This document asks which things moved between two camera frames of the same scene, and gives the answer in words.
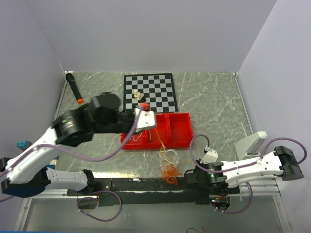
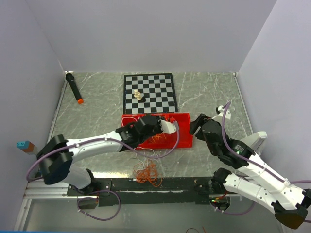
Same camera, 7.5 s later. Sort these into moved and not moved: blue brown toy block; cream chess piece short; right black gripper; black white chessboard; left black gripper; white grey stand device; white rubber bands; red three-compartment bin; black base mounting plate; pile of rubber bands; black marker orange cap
Moved: white rubber bands; right black gripper; pile of rubber bands; left black gripper
Not moved: black marker orange cap; black base mounting plate; blue brown toy block; cream chess piece short; red three-compartment bin; white grey stand device; black white chessboard
